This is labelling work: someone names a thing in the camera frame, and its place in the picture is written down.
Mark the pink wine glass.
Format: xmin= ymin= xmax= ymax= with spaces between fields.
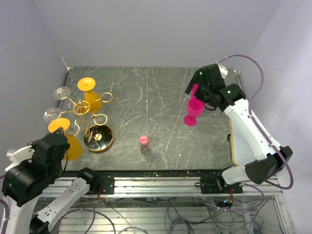
xmin=184 ymin=97 xmax=204 ymax=127
xmin=190 ymin=84 xmax=198 ymax=98

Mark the yellow wine glass front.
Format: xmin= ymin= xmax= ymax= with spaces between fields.
xmin=47 ymin=117 xmax=83 ymax=161

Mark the yellow wine glass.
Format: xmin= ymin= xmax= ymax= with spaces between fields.
xmin=47 ymin=117 xmax=83 ymax=161
xmin=77 ymin=77 xmax=102 ymax=113

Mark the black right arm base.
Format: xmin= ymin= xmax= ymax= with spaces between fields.
xmin=194 ymin=177 xmax=243 ymax=194

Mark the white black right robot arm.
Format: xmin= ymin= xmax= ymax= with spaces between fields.
xmin=185 ymin=64 xmax=293 ymax=193

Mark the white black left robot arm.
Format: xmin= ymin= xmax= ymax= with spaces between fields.
xmin=0 ymin=128 xmax=99 ymax=234

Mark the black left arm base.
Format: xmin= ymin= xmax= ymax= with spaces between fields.
xmin=87 ymin=174 xmax=115 ymax=195

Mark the yellow wine glass rear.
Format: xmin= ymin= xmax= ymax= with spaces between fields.
xmin=77 ymin=77 xmax=102 ymax=113

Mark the clear wine glass rear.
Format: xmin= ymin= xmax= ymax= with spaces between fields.
xmin=54 ymin=86 xmax=71 ymax=100

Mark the white board yellow rim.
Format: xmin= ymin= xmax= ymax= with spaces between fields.
xmin=230 ymin=119 xmax=239 ymax=166

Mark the small pink bottle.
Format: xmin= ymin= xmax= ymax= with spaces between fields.
xmin=139 ymin=135 xmax=149 ymax=153

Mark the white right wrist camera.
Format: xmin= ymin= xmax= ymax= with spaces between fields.
xmin=217 ymin=63 xmax=228 ymax=79

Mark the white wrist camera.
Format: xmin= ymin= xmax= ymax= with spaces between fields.
xmin=6 ymin=145 xmax=33 ymax=165
xmin=217 ymin=63 xmax=228 ymax=79

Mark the gold wire glass rack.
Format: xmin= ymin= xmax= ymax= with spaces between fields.
xmin=48 ymin=92 xmax=113 ymax=152

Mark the aluminium rail frame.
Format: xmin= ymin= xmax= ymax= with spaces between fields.
xmin=49 ymin=171 xmax=294 ymax=234

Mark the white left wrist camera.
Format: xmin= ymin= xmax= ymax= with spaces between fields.
xmin=6 ymin=145 xmax=33 ymax=165

